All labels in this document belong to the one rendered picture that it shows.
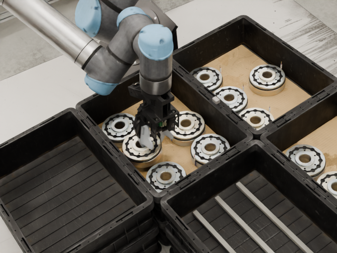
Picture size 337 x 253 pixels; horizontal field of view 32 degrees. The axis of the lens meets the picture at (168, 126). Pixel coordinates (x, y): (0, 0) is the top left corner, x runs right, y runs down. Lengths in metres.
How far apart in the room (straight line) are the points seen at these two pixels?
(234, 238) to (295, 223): 0.15
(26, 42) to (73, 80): 1.42
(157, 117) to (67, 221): 0.34
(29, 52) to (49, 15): 1.91
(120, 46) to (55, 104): 0.62
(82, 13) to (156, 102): 0.48
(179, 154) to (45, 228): 0.39
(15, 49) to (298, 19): 1.75
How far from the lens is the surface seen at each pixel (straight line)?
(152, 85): 1.33
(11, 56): 3.33
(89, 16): 1.72
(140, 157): 1.48
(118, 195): 1.49
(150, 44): 1.27
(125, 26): 1.37
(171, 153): 1.55
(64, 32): 1.41
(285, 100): 1.68
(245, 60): 1.79
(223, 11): 2.21
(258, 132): 1.45
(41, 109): 1.94
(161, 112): 1.37
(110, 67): 1.39
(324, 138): 1.59
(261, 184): 1.48
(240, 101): 1.62
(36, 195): 1.55
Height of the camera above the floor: 2.02
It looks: 47 degrees down
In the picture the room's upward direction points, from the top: 8 degrees counter-clockwise
